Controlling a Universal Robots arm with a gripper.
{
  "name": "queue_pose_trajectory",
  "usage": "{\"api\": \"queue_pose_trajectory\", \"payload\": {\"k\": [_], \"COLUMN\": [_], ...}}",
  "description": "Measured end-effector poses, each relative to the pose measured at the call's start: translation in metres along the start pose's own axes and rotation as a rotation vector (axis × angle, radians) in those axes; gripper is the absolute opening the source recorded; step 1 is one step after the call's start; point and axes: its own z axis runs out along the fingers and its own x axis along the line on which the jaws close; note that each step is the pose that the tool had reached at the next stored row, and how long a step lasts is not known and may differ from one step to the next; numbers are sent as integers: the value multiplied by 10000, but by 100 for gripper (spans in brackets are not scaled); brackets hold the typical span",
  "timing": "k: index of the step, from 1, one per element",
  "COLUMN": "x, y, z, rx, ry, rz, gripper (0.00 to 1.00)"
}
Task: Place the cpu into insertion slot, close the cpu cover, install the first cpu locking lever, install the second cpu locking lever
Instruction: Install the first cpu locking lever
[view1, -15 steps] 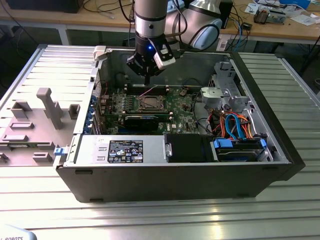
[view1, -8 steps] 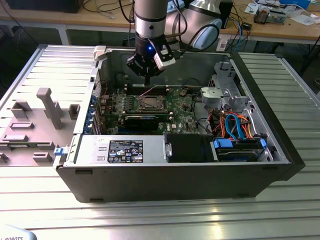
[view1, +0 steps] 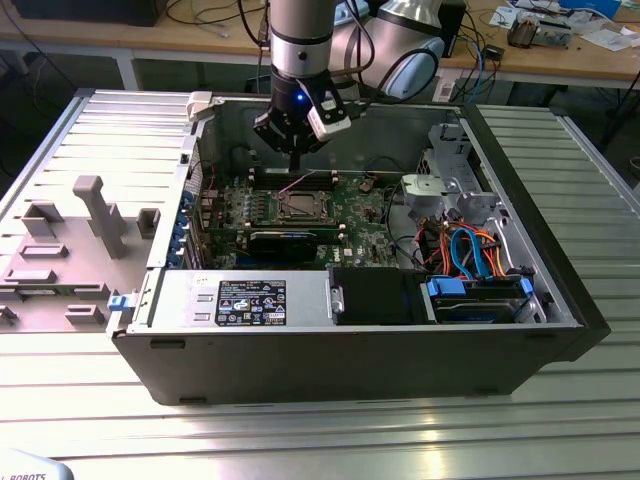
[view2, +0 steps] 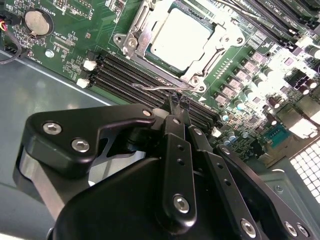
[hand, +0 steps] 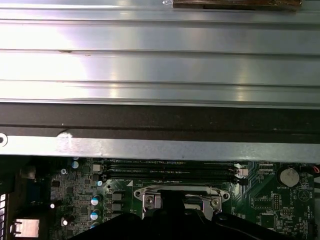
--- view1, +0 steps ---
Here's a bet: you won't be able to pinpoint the green motherboard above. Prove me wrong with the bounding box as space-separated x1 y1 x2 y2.
197 168 404 275

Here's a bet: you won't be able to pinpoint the CPU socket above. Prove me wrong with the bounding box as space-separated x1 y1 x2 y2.
274 189 335 224

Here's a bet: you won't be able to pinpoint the wooden desk white frame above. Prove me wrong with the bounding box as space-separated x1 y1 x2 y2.
434 0 640 92
0 0 274 92

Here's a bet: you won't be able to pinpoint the black computer box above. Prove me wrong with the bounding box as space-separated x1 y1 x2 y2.
10 0 162 28

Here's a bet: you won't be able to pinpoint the silver power supply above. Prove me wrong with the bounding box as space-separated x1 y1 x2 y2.
125 268 335 335

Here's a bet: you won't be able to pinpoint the silver metal latch plate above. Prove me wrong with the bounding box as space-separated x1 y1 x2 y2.
327 278 347 320

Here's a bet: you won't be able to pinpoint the blue flat wire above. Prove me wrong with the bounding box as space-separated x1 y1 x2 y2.
467 225 495 280
448 227 476 280

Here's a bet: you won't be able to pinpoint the grey metal device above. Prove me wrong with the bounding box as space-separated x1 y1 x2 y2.
537 18 574 50

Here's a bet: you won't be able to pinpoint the grey parts rack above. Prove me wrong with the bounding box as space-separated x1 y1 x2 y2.
0 173 164 335

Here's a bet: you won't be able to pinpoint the dark cooler block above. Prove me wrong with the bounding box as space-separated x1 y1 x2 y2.
507 13 540 50

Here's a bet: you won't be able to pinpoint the white plastic case latch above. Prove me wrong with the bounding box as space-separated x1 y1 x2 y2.
185 91 216 123

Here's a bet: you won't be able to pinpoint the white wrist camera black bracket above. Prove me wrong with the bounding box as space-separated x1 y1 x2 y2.
295 75 352 144

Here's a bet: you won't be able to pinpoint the silver perforated drive cage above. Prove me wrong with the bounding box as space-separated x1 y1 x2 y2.
417 122 484 194

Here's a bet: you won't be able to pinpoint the white printed card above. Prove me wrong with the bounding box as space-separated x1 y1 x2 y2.
488 5 517 27

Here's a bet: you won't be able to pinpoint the black PC case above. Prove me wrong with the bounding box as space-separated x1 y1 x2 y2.
105 88 612 409

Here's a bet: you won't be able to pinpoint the orange wire bundle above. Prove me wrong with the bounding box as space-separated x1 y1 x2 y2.
472 228 509 278

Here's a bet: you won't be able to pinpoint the thin metal locking lever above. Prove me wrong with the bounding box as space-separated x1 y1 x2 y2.
278 169 317 195

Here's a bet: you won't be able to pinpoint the thin hanging cable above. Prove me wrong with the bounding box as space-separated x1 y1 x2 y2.
253 0 272 96

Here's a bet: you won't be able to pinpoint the metal socket cover frame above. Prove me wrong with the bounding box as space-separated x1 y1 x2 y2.
277 191 335 222

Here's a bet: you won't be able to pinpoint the black graphics card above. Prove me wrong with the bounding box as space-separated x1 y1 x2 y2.
248 228 320 265

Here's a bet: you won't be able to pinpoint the white paper sheets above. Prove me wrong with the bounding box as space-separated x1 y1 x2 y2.
574 27 640 52

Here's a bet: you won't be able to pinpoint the red wire bundle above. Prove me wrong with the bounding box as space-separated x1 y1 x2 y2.
419 219 454 266

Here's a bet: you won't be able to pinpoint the thick black cable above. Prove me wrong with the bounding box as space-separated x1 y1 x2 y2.
380 174 407 229

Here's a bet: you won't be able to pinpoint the black camera cable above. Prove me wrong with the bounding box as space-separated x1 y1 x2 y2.
344 84 386 121

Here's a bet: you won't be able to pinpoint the blue cardboard box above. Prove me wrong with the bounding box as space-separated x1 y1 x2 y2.
558 0 622 16

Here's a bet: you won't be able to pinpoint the hard disk blue carrier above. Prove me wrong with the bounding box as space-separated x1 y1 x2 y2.
419 273 537 326

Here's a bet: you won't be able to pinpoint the silver metal bracket box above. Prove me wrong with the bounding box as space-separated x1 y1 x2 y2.
399 173 448 216

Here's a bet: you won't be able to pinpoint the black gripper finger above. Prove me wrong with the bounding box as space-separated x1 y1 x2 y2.
252 110 304 172
297 130 332 171

